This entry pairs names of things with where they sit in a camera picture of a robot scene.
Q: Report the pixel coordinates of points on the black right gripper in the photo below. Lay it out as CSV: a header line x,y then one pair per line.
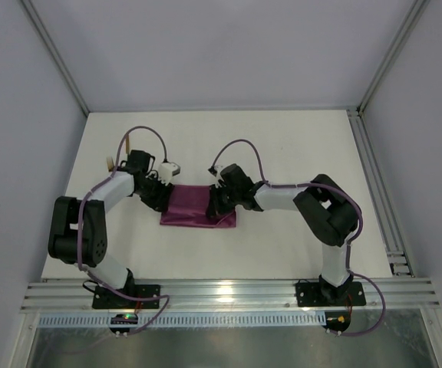
x,y
217,201

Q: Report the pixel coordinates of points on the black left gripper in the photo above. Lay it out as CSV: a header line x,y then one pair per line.
x,y
161,196

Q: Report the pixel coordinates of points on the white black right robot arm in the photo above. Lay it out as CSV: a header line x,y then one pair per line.
x,y
329,212

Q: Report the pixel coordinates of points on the gold knife black handle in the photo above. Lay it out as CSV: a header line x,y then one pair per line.
x,y
127,144

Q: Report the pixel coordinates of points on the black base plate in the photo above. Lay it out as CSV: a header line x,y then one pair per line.
x,y
141,296
321,294

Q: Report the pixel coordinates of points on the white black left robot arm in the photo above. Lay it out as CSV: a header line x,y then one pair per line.
x,y
78,234

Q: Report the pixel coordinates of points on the gold fork black handle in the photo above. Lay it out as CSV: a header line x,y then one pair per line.
x,y
110,164

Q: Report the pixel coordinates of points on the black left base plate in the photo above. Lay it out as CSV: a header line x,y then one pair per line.
x,y
141,296

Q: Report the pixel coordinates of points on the right corner frame post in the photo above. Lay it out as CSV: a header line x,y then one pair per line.
x,y
393,51

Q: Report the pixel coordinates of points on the aluminium right side rail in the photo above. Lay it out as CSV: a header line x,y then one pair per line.
x,y
394,242

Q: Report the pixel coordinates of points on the corner frame post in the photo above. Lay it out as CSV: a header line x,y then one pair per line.
x,y
393,51
46,39

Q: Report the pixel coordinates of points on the controller board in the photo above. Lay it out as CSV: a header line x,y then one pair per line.
x,y
121,325
336,324

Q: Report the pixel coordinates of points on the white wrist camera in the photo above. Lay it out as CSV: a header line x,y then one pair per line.
x,y
215,171
166,171

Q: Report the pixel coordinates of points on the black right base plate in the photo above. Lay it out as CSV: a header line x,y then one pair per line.
x,y
321,294

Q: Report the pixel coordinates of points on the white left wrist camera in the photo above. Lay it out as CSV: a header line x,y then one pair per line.
x,y
166,171

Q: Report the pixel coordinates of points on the purple cloth napkin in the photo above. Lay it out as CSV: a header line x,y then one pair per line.
x,y
187,208

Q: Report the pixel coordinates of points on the aluminium rail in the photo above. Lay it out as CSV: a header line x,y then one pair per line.
x,y
56,295
394,242

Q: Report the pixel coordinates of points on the left controller board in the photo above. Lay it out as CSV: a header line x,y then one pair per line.
x,y
121,325

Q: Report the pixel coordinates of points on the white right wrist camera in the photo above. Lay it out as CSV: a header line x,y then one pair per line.
x,y
215,171

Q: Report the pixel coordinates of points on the aluminium front rail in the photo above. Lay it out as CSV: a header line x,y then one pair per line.
x,y
56,295

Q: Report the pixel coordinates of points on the left corner frame post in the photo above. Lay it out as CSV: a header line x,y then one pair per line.
x,y
46,39

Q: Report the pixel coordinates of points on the right controller board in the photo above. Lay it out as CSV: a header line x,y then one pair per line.
x,y
336,324

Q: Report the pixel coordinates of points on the slotted grey cable duct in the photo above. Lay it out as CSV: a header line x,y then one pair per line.
x,y
167,319

